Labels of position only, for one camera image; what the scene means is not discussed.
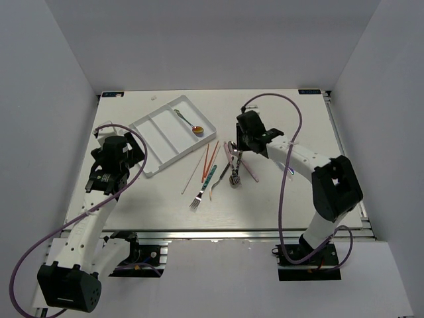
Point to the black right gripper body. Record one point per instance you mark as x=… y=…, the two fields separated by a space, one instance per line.
x=248 y=140

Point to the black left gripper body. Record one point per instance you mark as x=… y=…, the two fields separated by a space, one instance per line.
x=134 y=154

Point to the dark handled fork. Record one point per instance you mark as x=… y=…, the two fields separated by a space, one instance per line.
x=233 y=148

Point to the pink handled spoon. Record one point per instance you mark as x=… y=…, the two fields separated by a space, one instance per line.
x=243 y=162

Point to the marbled handle spoon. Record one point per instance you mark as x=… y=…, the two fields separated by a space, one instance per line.
x=234 y=178

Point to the iridescent ornate spoon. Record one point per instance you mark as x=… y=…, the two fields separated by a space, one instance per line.
x=196 y=130

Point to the green handled fork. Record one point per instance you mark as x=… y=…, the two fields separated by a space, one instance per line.
x=197 y=200

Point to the pink handled fork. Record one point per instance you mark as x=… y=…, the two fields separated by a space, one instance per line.
x=218 y=181

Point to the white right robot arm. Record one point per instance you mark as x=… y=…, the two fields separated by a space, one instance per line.
x=335 y=187

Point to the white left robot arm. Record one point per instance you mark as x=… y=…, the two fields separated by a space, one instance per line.
x=73 y=279

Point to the orange chopstick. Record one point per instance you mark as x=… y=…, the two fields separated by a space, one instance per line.
x=208 y=167
x=205 y=164

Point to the white divided cutlery tray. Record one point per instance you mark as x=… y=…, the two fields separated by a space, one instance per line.
x=169 y=138

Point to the right blue table label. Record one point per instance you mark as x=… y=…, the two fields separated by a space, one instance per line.
x=309 y=91

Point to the blue table label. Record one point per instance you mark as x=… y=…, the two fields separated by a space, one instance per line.
x=309 y=91
x=112 y=94

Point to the white chopstick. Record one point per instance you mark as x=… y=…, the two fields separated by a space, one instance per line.
x=193 y=172

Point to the left blue table label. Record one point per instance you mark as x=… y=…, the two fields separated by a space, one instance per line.
x=112 y=94

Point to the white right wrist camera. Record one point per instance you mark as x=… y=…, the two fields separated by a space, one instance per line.
x=252 y=107

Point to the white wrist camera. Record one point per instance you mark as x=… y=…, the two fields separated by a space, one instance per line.
x=101 y=134
x=252 y=107

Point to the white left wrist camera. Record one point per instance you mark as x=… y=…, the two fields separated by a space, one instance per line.
x=101 y=134

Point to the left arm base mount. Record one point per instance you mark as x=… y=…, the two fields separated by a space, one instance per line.
x=143 y=260

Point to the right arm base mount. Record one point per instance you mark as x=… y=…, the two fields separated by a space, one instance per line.
x=317 y=268

